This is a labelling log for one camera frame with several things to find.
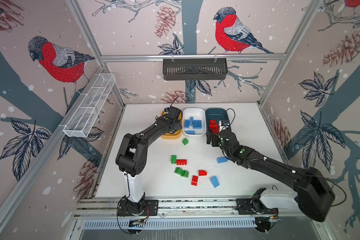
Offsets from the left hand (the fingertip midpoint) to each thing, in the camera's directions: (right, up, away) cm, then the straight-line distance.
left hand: (174, 125), depth 95 cm
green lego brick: (0, -20, -6) cm, 21 cm away
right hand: (+22, -5, -10) cm, 25 cm away
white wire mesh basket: (-45, +2, -23) cm, 50 cm away
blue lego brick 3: (+11, -5, +6) cm, 13 cm away
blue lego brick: (+8, +1, +11) cm, 14 cm away
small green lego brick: (+7, -11, +3) cm, 13 cm away
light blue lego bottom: (+23, -30, -14) cm, 41 cm away
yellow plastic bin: (+2, -7, +1) cm, 7 cm away
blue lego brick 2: (+16, 0, +13) cm, 20 cm away
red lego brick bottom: (+12, -30, -13) cm, 35 cm away
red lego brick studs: (+5, -22, -7) cm, 23 cm away
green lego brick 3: (+7, -27, -11) cm, 30 cm away
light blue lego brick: (+12, +2, +12) cm, 17 cm away
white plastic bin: (+17, +8, +15) cm, 24 cm away
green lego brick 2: (+4, -26, -11) cm, 28 cm away
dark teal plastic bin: (+30, +8, +16) cm, 34 cm away
